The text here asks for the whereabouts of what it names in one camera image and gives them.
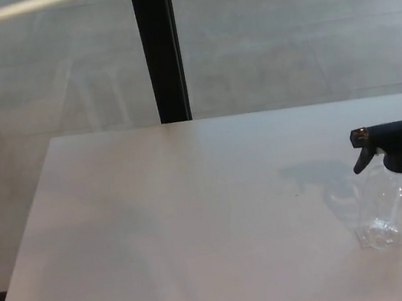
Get black trigger spray lid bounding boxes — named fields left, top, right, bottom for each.
left=345, top=118, right=402, bottom=182

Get clear plastic spray bottle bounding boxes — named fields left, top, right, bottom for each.
left=345, top=157, right=402, bottom=255

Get black window frame post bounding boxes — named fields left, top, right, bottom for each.
left=130, top=0, right=194, bottom=127

